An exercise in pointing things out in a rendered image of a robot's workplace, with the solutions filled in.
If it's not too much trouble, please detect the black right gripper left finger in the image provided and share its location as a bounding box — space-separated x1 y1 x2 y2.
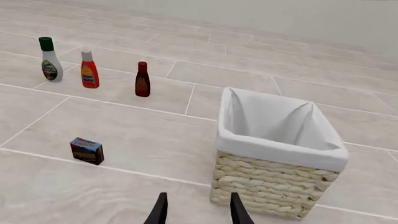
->
143 192 169 224

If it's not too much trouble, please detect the brown chocolate pudding box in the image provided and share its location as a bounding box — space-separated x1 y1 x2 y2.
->
70 136 105 166

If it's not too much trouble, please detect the white bottle with green cap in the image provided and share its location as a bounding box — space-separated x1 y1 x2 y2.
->
38 36 64 83

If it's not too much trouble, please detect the dark red sauce bottle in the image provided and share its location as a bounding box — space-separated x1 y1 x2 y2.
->
134 61 151 97

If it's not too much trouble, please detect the orange bottle with white cap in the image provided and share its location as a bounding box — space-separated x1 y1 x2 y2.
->
80 49 100 89

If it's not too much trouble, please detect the woven basket with white liner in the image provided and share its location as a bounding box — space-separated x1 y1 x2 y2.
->
209 86 350 220

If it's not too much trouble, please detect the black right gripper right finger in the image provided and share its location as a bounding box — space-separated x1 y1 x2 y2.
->
229 192 255 224

